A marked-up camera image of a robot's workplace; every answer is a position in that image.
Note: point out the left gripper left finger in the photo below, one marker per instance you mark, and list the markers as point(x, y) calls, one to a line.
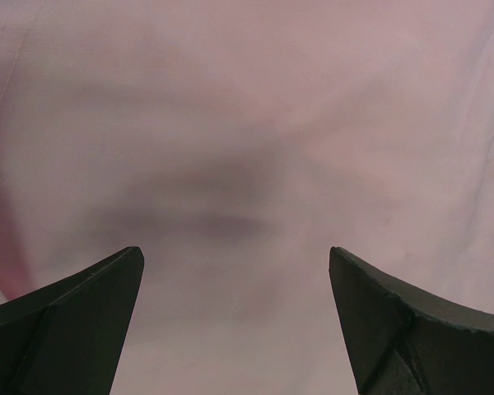
point(66, 338)

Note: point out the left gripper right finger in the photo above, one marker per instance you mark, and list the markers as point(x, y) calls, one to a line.
point(401, 339)

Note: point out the pink t shirt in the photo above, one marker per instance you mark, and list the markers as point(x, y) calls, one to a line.
point(235, 143)

